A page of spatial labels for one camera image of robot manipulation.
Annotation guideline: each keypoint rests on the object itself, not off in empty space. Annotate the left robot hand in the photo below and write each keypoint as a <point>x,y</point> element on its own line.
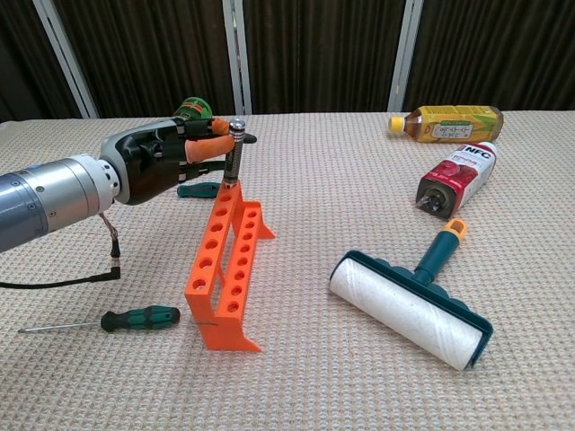
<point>144,166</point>

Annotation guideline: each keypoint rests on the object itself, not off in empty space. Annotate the black metal precision screwdriver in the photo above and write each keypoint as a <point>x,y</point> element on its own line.
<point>232,157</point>

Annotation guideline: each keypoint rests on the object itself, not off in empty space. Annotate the orange tool holder rack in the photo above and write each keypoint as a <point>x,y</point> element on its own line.
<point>211,251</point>

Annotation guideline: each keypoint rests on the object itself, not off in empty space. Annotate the green Pringles chips can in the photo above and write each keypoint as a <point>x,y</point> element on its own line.
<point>193,108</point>

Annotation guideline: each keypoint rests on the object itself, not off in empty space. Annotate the beige woven tablecloth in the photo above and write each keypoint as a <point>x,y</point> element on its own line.
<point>314,179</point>

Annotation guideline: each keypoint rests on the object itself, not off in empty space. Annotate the teal lint roller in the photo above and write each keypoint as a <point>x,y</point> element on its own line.
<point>404,310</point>

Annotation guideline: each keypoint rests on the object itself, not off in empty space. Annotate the yellow tea bottle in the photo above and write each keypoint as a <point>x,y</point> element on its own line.
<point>449,123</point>

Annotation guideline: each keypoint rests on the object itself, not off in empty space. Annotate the red NFC juice bottle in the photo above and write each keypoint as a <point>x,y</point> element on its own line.
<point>453,179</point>

